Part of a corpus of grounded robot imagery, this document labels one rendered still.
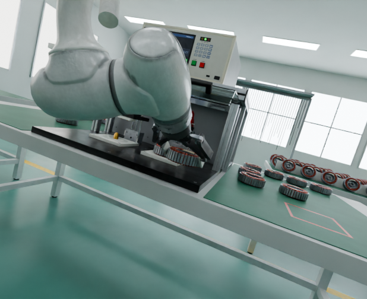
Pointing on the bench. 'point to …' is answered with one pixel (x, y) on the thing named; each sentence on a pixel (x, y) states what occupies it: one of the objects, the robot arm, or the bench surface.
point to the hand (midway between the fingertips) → (184, 155)
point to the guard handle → (203, 85)
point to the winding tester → (210, 54)
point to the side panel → (236, 140)
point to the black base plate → (132, 157)
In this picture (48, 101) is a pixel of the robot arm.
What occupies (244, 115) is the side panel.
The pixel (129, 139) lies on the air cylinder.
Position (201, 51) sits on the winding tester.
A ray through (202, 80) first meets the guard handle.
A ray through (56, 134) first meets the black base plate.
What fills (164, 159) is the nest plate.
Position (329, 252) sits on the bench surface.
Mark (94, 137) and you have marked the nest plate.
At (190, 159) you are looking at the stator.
